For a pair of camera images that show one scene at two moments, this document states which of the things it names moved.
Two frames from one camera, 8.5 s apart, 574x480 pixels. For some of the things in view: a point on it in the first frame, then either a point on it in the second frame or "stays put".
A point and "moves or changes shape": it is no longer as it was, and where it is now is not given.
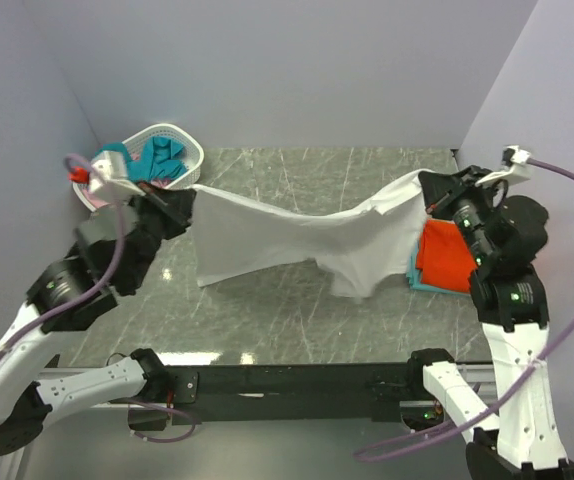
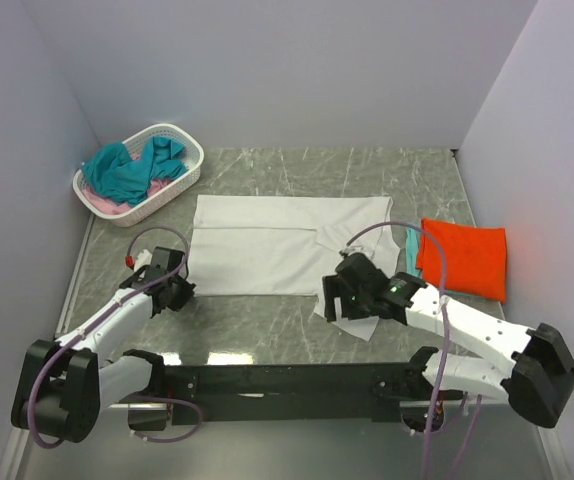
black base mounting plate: x=285 y=393 stays put
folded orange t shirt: x=444 y=257 stays put
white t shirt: x=235 y=236 moves or changes shape
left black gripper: x=173 y=204 → x=185 y=294
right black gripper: x=441 y=191 → x=335 y=286
